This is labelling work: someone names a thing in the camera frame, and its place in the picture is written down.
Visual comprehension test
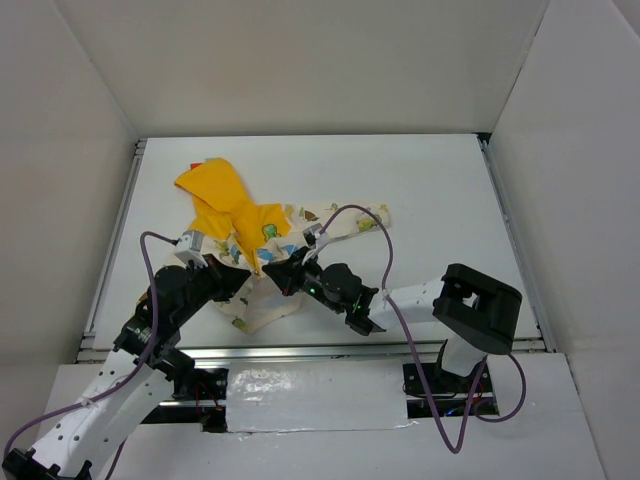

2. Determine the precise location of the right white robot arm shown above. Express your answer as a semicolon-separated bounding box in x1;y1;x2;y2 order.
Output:
263;253;522;391

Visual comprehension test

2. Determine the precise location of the white taped cover plate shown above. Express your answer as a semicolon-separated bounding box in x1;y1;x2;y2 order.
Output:
226;360;410;433

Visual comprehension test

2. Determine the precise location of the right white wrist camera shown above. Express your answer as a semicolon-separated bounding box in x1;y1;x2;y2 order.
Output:
303;223;330;263

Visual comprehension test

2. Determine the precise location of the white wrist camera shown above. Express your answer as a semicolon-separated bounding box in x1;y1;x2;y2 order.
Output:
174;230;206;268
303;223;330;263

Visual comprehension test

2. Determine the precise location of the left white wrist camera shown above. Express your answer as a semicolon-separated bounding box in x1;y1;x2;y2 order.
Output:
174;230;206;268

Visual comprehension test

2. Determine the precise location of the aluminium front rail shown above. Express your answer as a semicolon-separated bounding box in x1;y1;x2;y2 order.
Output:
75;335;547;364

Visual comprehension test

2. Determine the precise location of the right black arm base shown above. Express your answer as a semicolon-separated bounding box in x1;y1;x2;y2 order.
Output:
402;362;493;400

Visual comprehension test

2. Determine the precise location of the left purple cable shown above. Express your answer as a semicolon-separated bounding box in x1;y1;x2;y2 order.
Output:
2;230;184;479

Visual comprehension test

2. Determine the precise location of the yellow hooded dinosaur print jacket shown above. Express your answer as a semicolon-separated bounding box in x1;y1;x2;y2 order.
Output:
174;158;390;333

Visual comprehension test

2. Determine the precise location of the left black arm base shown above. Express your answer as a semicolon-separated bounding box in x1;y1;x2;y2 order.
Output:
159;350;229;433

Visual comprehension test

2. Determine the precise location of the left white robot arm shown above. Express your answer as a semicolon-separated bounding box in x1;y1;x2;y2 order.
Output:
2;255;251;479

